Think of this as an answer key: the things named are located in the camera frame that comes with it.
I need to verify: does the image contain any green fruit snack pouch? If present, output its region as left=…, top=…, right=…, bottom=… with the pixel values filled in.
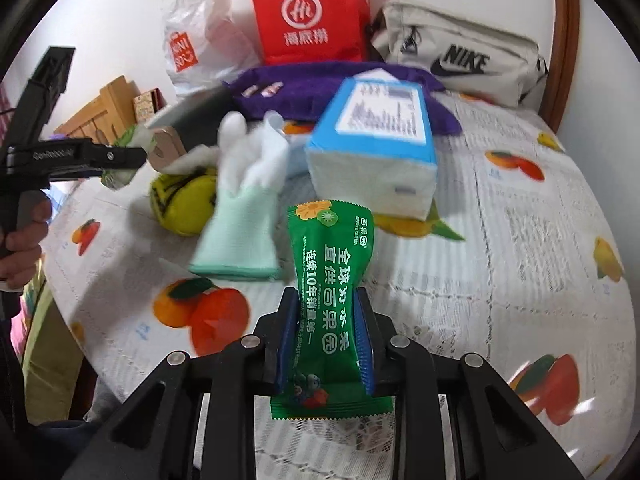
left=270, top=200, right=393, bottom=419

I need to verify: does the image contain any mint white work glove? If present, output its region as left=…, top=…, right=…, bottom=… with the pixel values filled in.
left=189, top=110, right=288, bottom=280

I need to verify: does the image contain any green tissue packet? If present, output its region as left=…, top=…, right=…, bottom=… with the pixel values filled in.
left=101, top=125, right=153, bottom=191

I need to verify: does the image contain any yellow black pouch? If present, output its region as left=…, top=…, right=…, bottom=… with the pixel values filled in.
left=150, top=168, right=217, bottom=237

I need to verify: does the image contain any blue tissue pack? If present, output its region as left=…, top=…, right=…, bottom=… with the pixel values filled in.
left=306, top=77, right=437, bottom=221

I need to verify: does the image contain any dark green book box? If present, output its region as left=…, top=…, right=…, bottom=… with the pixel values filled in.
left=145, top=86, right=235, bottom=172

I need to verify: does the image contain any person's left hand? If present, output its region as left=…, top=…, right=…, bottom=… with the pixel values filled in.
left=1, top=196, right=52, bottom=289

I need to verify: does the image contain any wooden chair back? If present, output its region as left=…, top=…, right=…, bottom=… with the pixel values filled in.
left=53, top=76, right=138, bottom=145

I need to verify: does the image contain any brown patterned box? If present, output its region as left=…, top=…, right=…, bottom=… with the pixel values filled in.
left=132, top=88, right=166, bottom=124

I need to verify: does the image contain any white Miniso plastic bag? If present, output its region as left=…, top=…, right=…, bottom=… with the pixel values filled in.
left=160, top=0, right=259, bottom=99

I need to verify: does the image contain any purple fleece cloth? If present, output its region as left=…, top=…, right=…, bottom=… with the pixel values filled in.
left=227, top=61, right=462, bottom=136

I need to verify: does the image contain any beige Nike bag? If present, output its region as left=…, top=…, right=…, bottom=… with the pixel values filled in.
left=372, top=0, right=548, bottom=107

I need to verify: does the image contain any red paper shopping bag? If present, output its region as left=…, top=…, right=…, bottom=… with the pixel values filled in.
left=253, top=0, right=370, bottom=65

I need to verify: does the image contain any brown door frame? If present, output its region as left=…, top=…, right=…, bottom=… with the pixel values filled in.
left=539, top=0, right=580, bottom=132

